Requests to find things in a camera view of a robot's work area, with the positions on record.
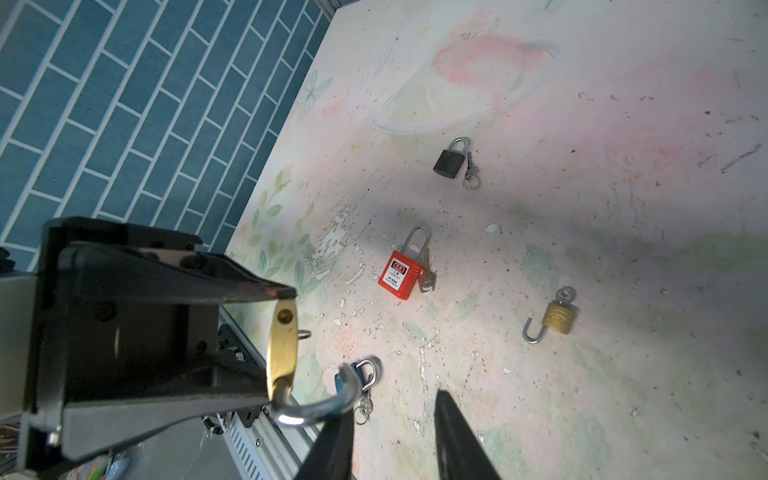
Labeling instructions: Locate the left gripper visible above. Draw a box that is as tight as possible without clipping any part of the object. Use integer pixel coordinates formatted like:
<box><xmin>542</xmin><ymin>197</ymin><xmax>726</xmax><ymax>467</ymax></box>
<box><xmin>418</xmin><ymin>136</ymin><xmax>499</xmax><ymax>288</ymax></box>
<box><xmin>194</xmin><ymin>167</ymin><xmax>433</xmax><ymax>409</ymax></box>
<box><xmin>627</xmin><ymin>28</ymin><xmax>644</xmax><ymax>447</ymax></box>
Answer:
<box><xmin>1</xmin><ymin>217</ymin><xmax>297</xmax><ymax>462</ymax></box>

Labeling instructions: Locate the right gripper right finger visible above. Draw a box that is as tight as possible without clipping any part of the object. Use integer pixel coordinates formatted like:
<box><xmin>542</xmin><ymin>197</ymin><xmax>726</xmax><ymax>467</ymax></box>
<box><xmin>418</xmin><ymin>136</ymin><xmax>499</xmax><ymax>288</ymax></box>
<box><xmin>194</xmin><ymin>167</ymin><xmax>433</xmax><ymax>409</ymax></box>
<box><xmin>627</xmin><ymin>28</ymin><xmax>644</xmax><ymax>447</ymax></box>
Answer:
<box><xmin>434</xmin><ymin>390</ymin><xmax>501</xmax><ymax>480</ymax></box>

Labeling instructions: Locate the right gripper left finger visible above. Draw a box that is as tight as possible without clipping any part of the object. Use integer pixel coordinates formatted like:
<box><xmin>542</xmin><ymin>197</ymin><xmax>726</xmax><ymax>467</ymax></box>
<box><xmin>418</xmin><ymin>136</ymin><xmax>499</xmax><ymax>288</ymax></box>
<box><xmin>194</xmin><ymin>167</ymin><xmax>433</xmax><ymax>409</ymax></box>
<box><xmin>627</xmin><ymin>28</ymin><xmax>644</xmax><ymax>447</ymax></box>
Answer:
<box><xmin>294</xmin><ymin>412</ymin><xmax>356</xmax><ymax>480</ymax></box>

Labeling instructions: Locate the blue padlock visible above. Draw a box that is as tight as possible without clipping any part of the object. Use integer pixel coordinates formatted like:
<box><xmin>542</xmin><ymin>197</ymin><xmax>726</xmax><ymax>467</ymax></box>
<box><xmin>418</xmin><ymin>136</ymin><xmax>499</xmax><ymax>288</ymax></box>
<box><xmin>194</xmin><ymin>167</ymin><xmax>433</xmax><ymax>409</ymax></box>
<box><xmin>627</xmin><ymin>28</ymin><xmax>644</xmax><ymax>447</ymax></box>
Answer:
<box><xmin>350</xmin><ymin>356</ymin><xmax>383</xmax><ymax>396</ymax></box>

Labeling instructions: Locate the brass padlock shackle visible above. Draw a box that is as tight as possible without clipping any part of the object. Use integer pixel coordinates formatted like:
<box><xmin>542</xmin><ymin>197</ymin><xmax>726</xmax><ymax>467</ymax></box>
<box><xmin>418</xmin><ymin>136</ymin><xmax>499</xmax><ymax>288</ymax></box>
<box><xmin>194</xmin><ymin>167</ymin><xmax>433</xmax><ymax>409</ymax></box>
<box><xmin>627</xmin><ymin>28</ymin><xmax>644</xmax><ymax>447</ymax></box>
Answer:
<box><xmin>266</xmin><ymin>299</ymin><xmax>363</xmax><ymax>427</ymax></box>

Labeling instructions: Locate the key of red padlock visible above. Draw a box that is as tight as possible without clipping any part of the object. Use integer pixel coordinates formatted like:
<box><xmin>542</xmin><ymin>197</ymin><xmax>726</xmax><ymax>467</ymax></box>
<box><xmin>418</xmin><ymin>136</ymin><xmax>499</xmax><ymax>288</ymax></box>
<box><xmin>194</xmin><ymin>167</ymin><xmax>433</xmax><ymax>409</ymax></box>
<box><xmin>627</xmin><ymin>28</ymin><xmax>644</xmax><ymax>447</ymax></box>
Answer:
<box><xmin>418</xmin><ymin>248</ymin><xmax>437</xmax><ymax>294</ymax></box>

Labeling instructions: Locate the red safety padlock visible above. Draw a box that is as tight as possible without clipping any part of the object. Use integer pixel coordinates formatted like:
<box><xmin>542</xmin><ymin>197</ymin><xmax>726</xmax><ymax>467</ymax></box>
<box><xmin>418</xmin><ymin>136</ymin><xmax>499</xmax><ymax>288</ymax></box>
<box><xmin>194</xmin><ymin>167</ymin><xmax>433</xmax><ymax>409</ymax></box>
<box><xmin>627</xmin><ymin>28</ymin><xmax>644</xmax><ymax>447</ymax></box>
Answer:
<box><xmin>378</xmin><ymin>226</ymin><xmax>431</xmax><ymax>301</ymax></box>

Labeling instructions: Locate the key of black padlock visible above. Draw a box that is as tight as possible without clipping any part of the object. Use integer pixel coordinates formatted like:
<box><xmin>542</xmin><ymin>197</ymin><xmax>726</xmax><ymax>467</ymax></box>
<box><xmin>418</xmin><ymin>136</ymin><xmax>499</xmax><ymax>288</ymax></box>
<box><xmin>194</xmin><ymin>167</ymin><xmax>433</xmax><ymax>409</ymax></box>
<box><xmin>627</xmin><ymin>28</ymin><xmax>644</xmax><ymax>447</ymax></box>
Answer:
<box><xmin>462</xmin><ymin>152</ymin><xmax>481</xmax><ymax>191</ymax></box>

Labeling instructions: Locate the black padlock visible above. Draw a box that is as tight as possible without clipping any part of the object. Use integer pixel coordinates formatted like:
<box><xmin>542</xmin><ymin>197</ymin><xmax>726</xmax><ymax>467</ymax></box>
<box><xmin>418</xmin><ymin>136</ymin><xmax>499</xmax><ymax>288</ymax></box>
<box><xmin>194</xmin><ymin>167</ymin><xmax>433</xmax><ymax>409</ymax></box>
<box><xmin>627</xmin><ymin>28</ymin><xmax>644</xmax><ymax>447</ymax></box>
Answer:
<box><xmin>433</xmin><ymin>137</ymin><xmax>470</xmax><ymax>179</ymax></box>

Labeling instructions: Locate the key of blue padlock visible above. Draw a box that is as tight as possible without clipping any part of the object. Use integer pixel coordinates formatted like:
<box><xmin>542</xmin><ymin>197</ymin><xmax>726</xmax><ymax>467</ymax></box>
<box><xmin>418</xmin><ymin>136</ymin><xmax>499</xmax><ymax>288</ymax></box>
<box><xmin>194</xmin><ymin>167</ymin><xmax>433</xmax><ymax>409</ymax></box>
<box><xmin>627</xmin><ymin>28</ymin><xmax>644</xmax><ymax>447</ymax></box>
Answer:
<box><xmin>353</xmin><ymin>391</ymin><xmax>373</xmax><ymax>426</ymax></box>

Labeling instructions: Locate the small brass padlock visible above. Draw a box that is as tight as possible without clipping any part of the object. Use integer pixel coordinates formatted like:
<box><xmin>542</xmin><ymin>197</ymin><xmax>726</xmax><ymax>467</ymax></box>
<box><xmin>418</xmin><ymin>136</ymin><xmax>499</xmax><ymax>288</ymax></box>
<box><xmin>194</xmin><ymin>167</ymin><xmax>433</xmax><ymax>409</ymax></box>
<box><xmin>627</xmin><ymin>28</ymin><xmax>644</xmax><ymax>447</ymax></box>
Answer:
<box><xmin>522</xmin><ymin>286</ymin><xmax>578</xmax><ymax>345</ymax></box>

